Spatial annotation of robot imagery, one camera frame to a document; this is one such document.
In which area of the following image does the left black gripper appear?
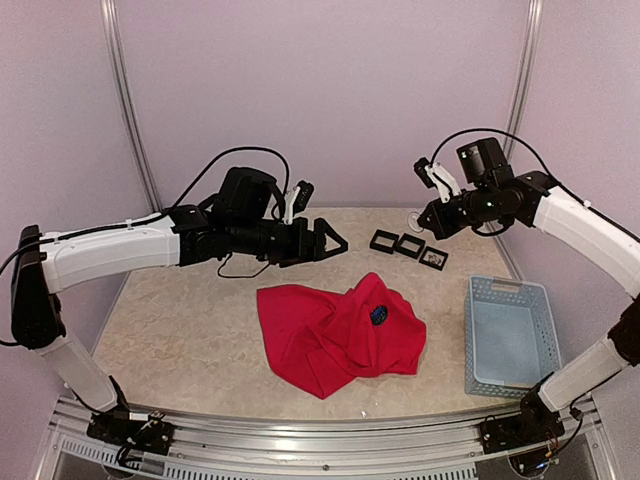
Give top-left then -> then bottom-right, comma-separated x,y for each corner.
231,217 -> 349,268

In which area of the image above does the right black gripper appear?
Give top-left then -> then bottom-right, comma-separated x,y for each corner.
418,184 -> 500,239

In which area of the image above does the silver white brooch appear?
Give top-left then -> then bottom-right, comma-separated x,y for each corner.
423,253 -> 444,266

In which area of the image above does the blue round brooch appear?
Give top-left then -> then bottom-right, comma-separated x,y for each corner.
370,305 -> 389,326

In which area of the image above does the red t-shirt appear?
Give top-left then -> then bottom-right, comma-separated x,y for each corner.
256,272 -> 427,399

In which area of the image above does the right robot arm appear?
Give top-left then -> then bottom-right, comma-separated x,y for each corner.
414,164 -> 639,444

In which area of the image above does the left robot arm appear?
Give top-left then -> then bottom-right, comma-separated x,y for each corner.
6,205 -> 348,445

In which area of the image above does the blue plastic basket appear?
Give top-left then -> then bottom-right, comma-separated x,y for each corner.
465,275 -> 562,400

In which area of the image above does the black square frame right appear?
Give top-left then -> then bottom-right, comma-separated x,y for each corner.
418,246 -> 449,271

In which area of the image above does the black square frame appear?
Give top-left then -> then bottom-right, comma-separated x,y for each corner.
369,229 -> 399,255
418,246 -> 449,271
395,233 -> 426,259

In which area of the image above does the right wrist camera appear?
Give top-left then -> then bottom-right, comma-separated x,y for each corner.
456,137 -> 514,187

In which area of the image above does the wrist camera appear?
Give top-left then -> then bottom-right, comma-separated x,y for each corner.
456,137 -> 514,187
211,167 -> 277,220

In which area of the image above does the black square frame left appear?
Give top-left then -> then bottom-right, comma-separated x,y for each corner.
369,229 -> 399,255

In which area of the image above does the black square frame middle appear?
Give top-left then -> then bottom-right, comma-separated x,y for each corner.
395,233 -> 426,259

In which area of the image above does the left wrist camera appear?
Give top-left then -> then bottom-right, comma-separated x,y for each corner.
211,167 -> 277,220

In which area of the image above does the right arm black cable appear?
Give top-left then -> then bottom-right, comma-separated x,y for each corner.
429,127 -> 640,246

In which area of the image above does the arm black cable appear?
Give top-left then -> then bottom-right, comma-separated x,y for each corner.
0,145 -> 292,349
429,127 -> 640,246

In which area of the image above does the right aluminium corner post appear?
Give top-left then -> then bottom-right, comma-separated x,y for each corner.
506,0 -> 544,136

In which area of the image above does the aluminium corner post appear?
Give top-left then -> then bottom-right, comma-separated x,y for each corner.
100,0 -> 161,211
506,0 -> 544,136

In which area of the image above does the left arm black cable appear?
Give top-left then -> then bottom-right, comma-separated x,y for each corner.
0,145 -> 292,349

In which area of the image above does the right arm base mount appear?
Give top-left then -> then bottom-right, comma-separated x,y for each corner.
477,414 -> 565,454

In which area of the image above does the aluminium front rail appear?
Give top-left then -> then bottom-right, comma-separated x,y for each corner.
47,394 -> 616,480

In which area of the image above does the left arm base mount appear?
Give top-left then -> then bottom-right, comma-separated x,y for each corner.
87,405 -> 175,456

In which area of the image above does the left aluminium corner post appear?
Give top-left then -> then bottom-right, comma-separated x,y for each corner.
100,0 -> 161,211

